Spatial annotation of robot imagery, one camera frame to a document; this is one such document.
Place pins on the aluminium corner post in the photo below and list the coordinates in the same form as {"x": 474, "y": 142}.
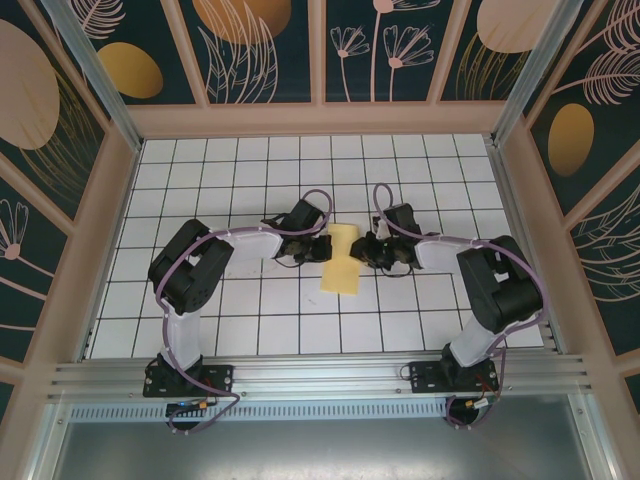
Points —
{"x": 95, "y": 70}
{"x": 535, "y": 70}

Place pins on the grey sheet metal shelf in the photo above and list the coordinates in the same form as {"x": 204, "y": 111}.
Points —
{"x": 320, "y": 450}

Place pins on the aluminium table side rail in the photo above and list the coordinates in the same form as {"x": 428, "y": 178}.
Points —
{"x": 520, "y": 240}

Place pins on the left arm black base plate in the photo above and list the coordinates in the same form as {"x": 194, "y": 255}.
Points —
{"x": 220, "y": 380}

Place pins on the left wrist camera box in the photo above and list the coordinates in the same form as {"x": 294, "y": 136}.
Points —
{"x": 306, "y": 215}

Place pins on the dark panel, large pale disc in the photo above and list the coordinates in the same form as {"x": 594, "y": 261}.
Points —
{"x": 75, "y": 150}

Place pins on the dark panel, pink flowers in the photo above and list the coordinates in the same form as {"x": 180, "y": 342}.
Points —
{"x": 360, "y": 75}

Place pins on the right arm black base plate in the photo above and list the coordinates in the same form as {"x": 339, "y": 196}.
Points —
{"x": 425, "y": 377}

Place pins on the long aluminium mounting rail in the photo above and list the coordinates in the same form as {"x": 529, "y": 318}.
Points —
{"x": 320, "y": 372}

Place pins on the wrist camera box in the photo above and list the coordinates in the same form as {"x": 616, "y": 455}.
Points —
{"x": 400, "y": 217}
{"x": 306, "y": 215}

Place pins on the pink wooden enclosure frame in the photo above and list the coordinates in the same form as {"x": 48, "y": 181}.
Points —
{"x": 310, "y": 120}

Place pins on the dark panel, pale disc, leaves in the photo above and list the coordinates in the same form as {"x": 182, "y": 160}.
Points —
{"x": 460, "y": 50}

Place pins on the dark panel, orange disc, feathers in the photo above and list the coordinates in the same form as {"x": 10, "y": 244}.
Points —
{"x": 295, "y": 60}

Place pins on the dark panel, single pink flower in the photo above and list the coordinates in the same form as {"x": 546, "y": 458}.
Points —
{"x": 40, "y": 300}

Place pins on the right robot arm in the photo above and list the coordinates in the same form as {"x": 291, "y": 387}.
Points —
{"x": 440, "y": 252}

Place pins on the dark panel, gold oval, fern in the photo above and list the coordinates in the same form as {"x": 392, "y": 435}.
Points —
{"x": 615, "y": 150}

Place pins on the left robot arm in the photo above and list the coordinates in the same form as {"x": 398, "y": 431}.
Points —
{"x": 255, "y": 247}

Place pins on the dark panel, pink fern leaves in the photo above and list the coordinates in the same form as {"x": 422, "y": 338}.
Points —
{"x": 610, "y": 320}

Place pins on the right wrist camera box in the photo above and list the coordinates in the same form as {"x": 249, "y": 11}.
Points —
{"x": 400, "y": 217}

